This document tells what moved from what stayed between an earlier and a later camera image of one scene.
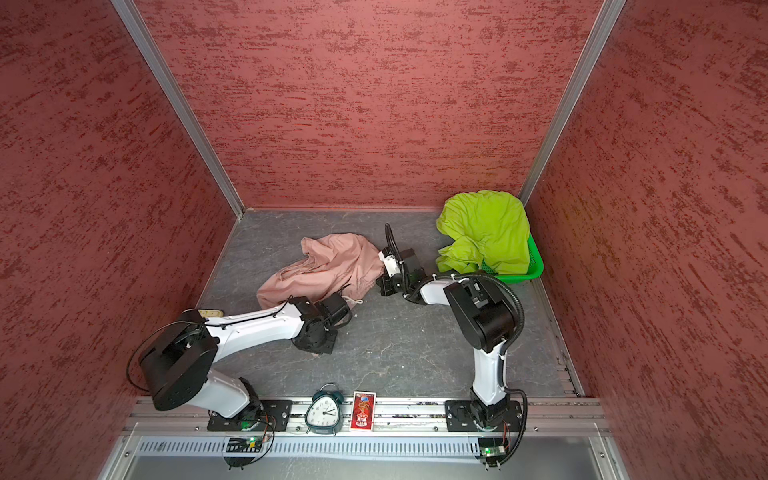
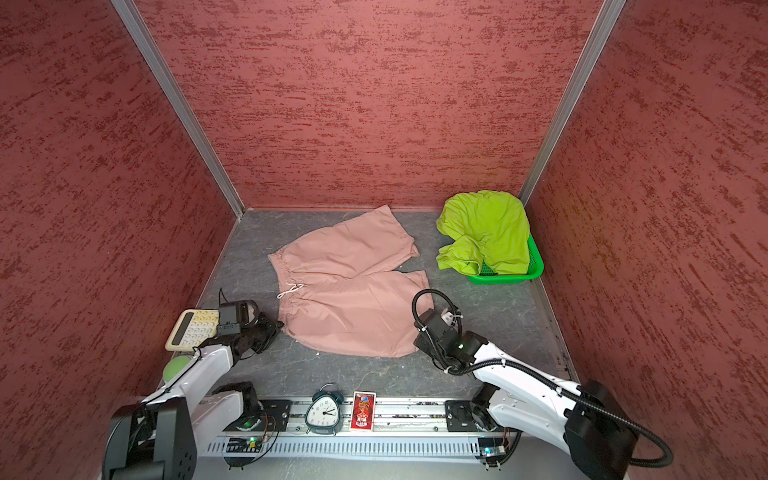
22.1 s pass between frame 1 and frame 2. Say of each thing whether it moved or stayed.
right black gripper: moved
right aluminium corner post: stayed
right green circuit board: stayed
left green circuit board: stayed
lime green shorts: stayed
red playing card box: stayed
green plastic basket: stayed
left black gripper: moved
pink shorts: moved
